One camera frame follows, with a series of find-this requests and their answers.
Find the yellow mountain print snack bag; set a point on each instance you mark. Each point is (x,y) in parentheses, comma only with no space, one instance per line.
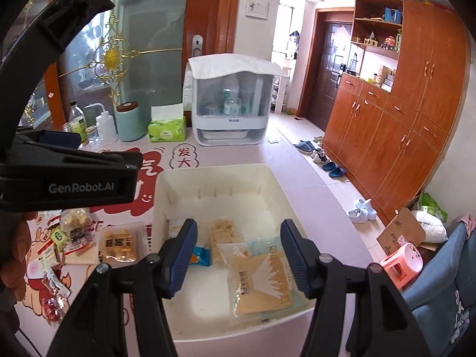
(259,278)

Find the red shiny candy wrapper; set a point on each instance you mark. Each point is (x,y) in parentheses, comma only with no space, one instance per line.
(56,306)

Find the white wall switch panel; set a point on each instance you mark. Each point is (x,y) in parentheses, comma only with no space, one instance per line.
(257,9)

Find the cardboard box on floor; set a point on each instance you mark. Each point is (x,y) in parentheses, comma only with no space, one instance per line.
(403,228)

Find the white plastic storage bin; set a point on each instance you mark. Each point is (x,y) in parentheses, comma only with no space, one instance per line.
(252,198)

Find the green pineapple cake packet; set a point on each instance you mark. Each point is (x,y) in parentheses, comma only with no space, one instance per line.
(59,237)

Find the dark wooden entrance door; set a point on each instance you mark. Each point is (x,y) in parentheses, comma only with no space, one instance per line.
(326,59)

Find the orange fried tofu snack pack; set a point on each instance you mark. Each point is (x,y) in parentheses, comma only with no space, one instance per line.
(123,245)

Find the clear bag yellow puffed snack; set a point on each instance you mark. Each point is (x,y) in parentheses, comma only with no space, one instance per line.
(222,231)

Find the white kids shoes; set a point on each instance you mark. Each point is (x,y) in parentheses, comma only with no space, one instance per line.
(362,211)

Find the white plastic bag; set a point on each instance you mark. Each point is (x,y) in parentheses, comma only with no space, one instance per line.
(434,229)

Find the person left hand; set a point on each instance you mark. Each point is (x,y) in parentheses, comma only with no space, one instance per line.
(13,271)

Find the blue slippers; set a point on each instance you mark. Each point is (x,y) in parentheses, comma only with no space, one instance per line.
(333,170)

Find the blue orange chips bag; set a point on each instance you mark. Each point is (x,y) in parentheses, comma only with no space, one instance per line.
(201,257)

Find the glass sliding door gold ornament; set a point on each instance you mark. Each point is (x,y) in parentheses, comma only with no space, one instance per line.
(135,52)

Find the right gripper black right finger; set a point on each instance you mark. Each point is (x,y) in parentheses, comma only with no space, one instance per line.
(357,308)

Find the green tissue box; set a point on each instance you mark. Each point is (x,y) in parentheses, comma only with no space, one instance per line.
(168,124)

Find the blue fabric sofa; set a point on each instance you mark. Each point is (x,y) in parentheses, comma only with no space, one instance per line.
(442,298)

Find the wooden wall cabinet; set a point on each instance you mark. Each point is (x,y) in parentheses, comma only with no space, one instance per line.
(388,132)

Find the white red barcode snack pack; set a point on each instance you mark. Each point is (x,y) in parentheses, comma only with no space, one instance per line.
(48,258)

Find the small glass jar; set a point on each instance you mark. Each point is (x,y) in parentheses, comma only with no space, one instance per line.
(92,135)

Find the white desktop storage cabinet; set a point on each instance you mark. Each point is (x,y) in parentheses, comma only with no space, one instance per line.
(229,97)

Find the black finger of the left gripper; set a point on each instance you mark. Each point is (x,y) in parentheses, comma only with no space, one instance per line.
(41,43)

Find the teal canister brown lid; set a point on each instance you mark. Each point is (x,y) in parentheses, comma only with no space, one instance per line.
(129,122)

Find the beige cracker pack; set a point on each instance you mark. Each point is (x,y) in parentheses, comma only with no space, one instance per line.
(83,256)

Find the green label glass bottle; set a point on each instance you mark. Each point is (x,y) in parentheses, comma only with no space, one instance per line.
(77,121)

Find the clear bag round cookies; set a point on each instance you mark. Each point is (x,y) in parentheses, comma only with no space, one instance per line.
(76,224)

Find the pink plastic stool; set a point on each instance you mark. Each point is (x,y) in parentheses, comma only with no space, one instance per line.
(404,265)

